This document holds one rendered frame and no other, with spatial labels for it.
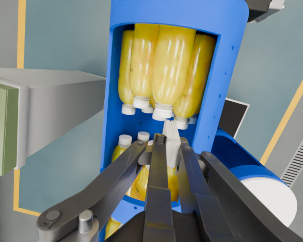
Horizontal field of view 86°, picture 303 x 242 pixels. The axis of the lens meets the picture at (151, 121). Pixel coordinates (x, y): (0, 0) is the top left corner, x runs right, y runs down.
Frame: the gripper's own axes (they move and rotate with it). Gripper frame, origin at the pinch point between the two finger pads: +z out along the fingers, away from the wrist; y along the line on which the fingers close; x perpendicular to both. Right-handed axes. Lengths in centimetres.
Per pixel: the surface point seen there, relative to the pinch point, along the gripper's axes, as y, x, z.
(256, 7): 19.4, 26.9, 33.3
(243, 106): 69, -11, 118
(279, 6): 33, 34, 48
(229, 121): 62, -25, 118
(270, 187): 39, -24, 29
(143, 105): -5.3, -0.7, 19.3
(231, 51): 9.2, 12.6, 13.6
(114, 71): -14.3, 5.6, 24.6
